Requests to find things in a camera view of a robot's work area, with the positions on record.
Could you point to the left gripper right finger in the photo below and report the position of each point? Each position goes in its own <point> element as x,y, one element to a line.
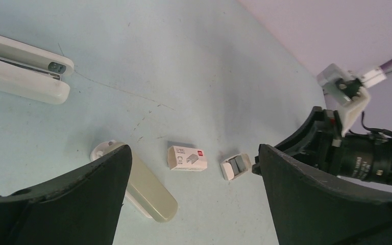
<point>309,206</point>

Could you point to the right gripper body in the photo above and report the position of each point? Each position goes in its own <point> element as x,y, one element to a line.
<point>365,157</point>

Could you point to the staple tray box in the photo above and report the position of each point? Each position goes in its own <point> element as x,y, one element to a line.
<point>235,166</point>

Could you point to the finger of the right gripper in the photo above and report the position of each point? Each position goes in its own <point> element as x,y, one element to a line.
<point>303,152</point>

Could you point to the olive green stapler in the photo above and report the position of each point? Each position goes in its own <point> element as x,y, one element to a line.
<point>147,194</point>

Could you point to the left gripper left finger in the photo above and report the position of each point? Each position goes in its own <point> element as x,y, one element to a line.
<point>79,207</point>

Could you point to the white staple box sleeve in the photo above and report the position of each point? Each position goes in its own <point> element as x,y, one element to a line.
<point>186,159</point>

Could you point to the white stapler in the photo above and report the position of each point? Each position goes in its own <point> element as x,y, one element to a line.
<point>33,73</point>

